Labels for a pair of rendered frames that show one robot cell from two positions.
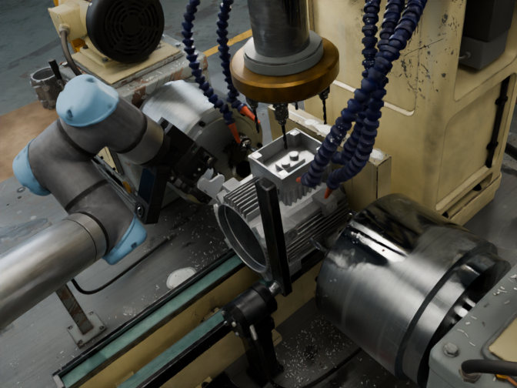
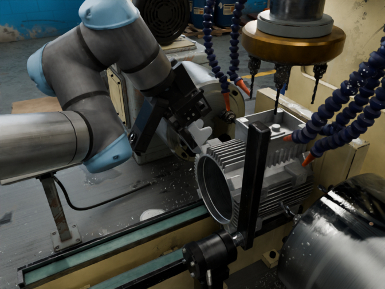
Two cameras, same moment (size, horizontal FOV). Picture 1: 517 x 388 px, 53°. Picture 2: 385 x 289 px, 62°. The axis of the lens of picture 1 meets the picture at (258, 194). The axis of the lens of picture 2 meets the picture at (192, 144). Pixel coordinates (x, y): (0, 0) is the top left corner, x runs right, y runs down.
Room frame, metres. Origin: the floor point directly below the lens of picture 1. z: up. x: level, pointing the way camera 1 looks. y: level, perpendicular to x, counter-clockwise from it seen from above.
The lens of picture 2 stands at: (0.17, 0.05, 1.48)
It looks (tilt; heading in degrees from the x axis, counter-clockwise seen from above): 34 degrees down; 4
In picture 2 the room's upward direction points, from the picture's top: straight up
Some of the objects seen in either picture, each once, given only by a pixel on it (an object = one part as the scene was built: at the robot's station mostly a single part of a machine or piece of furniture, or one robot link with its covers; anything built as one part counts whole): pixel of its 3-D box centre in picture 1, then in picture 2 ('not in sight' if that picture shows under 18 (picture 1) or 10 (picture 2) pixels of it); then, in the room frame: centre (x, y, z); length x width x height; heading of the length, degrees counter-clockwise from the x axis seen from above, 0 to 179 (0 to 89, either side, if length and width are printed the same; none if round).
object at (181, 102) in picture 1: (186, 132); (185, 104); (1.05, 0.14, 1.04); 0.37 x 0.25 x 0.25; 33
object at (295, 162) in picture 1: (291, 166); (270, 137); (0.77, -0.07, 1.11); 0.12 x 0.11 x 0.07; 121
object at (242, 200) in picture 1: (280, 212); (251, 176); (0.75, -0.04, 1.01); 0.20 x 0.19 x 0.19; 121
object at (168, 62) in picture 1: (143, 115); (155, 90); (1.26, 0.27, 0.99); 0.35 x 0.31 x 0.37; 33
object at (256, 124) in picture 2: (275, 242); (250, 192); (0.57, -0.01, 1.12); 0.04 x 0.03 x 0.26; 123
